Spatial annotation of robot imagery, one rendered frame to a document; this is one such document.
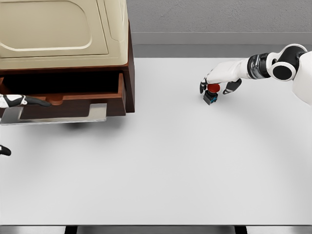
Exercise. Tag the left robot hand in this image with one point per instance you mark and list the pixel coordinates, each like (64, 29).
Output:
(17, 100)

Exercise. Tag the red button switch black base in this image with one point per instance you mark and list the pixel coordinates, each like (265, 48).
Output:
(211, 93)

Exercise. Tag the brown wooden cabinet drawer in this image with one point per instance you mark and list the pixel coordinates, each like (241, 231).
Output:
(73, 107)

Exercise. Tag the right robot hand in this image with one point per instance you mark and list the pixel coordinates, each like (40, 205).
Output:
(223, 73)

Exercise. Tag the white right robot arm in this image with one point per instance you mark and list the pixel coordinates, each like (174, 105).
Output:
(278, 70)

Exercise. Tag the brown cabinet with beige top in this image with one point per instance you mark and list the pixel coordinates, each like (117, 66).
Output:
(73, 36)

